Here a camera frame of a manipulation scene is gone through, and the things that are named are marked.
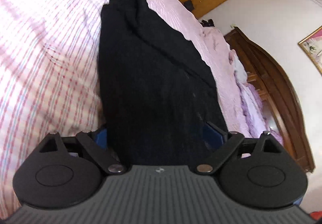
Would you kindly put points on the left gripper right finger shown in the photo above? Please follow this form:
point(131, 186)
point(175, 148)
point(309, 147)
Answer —
point(222, 146)

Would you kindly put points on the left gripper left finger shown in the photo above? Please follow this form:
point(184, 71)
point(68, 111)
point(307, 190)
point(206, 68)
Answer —
point(95, 144)

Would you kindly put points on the black garment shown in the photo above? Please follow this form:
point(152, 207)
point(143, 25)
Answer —
point(156, 91)

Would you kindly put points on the purple ruffled pillow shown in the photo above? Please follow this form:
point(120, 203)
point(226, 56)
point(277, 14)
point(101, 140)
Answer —
point(253, 107)

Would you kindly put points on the dark wooden headboard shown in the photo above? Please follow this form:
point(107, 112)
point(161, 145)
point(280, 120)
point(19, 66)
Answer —
point(281, 106)

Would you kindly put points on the white light cloth bundle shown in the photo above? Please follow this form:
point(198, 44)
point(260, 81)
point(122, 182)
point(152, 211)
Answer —
point(239, 70)

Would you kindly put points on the pink crumpled blanket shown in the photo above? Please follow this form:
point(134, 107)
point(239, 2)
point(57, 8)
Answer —
point(221, 62)

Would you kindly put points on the black item at bedside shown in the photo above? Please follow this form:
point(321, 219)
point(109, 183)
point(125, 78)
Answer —
point(207, 23)

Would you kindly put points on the gold framed wedding photo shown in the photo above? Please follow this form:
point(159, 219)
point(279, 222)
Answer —
point(312, 46)

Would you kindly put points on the small black handbag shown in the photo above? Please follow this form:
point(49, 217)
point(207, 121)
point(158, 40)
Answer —
point(189, 5)

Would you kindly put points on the pink checked bed sheet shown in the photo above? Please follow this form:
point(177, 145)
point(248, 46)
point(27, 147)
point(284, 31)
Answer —
point(49, 80)

